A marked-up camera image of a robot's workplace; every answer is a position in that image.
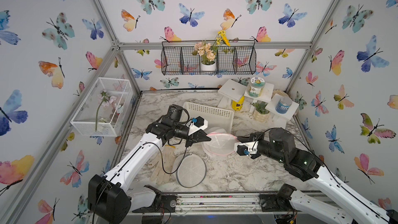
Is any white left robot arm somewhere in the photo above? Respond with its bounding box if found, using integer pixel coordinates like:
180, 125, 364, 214
88, 105, 211, 224

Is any white pot with flowers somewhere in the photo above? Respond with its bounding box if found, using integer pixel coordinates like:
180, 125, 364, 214
192, 30, 231, 72

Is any white perforated plastic basket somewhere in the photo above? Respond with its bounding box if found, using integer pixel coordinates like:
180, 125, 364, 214
183, 102, 234, 133

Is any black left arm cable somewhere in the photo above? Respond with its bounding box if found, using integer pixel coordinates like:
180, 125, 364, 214
91, 108, 192, 224

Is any white tiered wooden shelf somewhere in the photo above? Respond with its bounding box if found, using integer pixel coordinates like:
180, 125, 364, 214
218, 79, 299, 128

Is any pink artificial rose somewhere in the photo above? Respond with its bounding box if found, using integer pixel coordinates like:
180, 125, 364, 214
95, 89, 119, 132

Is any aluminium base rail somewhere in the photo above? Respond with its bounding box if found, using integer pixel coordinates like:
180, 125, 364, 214
90, 191, 352, 217

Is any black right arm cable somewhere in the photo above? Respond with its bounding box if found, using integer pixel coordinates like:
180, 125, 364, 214
251, 127, 389, 222

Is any beige work glove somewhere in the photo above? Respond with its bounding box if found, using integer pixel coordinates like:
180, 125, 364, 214
148, 145, 176, 185

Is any yellow plastic bottle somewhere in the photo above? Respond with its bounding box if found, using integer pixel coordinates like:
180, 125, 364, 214
231, 96, 245, 111

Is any pink trimmed mesh bag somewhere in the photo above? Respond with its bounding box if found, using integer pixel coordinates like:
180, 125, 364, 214
202, 127, 238, 158

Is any white mesh laundry bag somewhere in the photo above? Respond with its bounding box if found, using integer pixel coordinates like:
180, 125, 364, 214
172, 153, 207, 188

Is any white wire wall basket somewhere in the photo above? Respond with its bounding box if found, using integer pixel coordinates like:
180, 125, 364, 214
70, 77, 133, 137

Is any green lidded glass jar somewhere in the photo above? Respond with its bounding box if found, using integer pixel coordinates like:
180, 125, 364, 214
247, 76, 265, 97

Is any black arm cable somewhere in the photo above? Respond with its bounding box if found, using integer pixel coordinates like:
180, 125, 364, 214
91, 108, 192, 224
251, 127, 389, 222

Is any cream bubble plant pot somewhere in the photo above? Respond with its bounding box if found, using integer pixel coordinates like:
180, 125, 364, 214
252, 110, 270, 122

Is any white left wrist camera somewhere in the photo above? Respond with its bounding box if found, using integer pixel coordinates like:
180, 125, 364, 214
188, 116, 208, 135

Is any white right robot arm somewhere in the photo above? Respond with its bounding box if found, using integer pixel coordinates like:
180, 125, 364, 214
234, 128, 398, 224

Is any blue granule jar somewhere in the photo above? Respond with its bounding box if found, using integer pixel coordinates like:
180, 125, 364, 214
275, 96, 292, 114

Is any green artificial plant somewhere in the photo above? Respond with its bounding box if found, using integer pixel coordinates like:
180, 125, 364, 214
252, 102, 269, 115

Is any black wire wall basket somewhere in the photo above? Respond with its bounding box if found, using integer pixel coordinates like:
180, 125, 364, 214
161, 40, 257, 75

